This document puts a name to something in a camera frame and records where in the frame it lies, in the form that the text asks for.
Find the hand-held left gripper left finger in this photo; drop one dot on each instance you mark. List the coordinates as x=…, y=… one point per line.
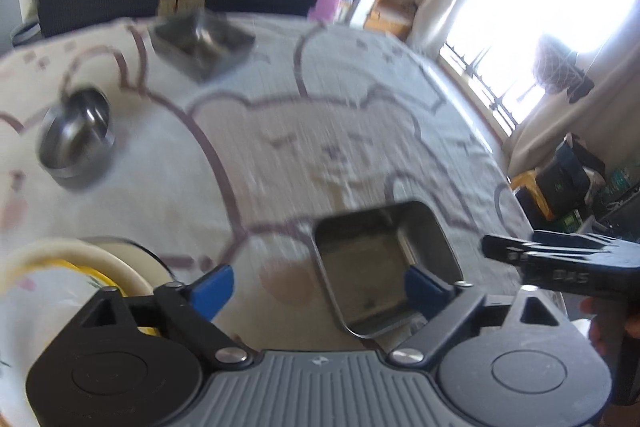
x=215, y=289

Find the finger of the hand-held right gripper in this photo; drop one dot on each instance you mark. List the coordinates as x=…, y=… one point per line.
x=505, y=248

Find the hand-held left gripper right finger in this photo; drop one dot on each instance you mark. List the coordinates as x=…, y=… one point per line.
x=422, y=292

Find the square steel tray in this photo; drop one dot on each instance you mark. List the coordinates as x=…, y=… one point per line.
x=360, y=257
x=200, y=47

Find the white bowl with yellow inside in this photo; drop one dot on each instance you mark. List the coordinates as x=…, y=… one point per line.
x=45, y=322

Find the round steel bowl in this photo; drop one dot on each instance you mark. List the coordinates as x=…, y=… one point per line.
x=75, y=132

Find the person's right hand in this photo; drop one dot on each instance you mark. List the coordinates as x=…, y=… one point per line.
x=595, y=327

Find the yellow crate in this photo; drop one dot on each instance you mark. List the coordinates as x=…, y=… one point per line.
x=525, y=184

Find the black bag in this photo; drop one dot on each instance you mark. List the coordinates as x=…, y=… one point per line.
x=565, y=177

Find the hanging net bag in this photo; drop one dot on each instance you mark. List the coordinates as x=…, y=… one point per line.
x=557, y=67

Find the bear print tablecloth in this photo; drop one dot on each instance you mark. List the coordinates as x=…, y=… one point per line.
x=325, y=117

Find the grey trash bin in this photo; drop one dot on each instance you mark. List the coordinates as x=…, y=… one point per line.
x=25, y=34

